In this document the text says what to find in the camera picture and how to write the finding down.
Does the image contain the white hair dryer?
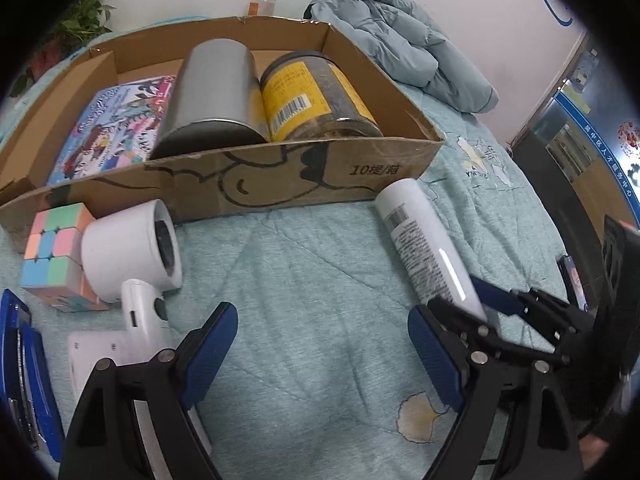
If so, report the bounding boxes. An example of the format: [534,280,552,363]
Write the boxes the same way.
[67,198,217,457]

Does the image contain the blue stapler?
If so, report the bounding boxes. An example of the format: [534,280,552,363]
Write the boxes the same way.
[0,289,67,462]

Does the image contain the glass door with posters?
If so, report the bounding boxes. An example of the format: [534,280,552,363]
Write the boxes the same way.
[509,29,640,242]

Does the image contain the pastel puzzle cube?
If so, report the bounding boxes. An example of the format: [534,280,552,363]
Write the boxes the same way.
[19,202,112,314]

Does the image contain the cardboard box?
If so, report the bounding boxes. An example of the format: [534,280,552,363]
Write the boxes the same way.
[0,15,447,257]

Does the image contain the small potted green plant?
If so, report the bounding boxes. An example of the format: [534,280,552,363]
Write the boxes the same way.
[9,0,117,97]

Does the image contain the silver metal tin can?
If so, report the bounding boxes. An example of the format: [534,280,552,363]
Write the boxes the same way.
[149,39,269,162]

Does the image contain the blue wall decal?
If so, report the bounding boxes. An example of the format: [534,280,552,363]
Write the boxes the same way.
[529,0,574,29]

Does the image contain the light blue puffer jacket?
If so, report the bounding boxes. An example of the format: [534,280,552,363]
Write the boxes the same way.
[302,0,501,114]

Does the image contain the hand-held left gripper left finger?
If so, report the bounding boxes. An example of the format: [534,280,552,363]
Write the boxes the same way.
[57,301,239,480]

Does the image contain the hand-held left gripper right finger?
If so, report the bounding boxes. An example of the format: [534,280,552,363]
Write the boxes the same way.
[407,305,587,480]

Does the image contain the colourful board game box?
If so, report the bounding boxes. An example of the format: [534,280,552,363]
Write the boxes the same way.
[45,74,179,187]

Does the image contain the teal quilted blanket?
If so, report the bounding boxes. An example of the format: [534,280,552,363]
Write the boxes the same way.
[0,67,597,480]

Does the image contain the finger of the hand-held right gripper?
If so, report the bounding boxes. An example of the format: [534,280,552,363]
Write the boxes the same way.
[428,297,572,367]
[471,277,597,334]

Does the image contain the white plastic bottle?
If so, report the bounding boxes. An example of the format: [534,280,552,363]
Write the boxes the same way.
[374,177,489,324]

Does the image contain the yellow label glass jar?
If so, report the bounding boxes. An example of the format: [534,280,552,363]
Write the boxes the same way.
[259,51,384,144]

